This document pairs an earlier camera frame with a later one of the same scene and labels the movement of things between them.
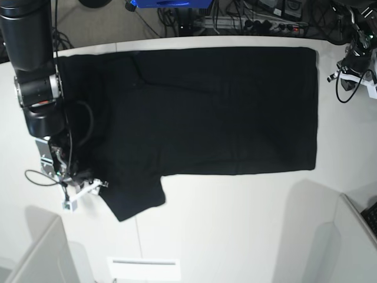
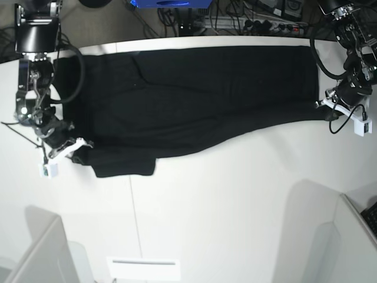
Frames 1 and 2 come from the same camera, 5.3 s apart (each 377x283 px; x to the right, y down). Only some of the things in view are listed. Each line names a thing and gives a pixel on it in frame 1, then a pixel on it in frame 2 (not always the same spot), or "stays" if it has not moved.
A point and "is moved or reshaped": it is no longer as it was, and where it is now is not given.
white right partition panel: [344, 250] stays
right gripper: [359, 59] → [351, 92]
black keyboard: [370, 215] stays
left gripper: [76, 177] → [55, 132]
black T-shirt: [134, 117] is moved or reshaped
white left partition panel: [50, 257] stays
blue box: [172, 4] stays
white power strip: [242, 22] stays
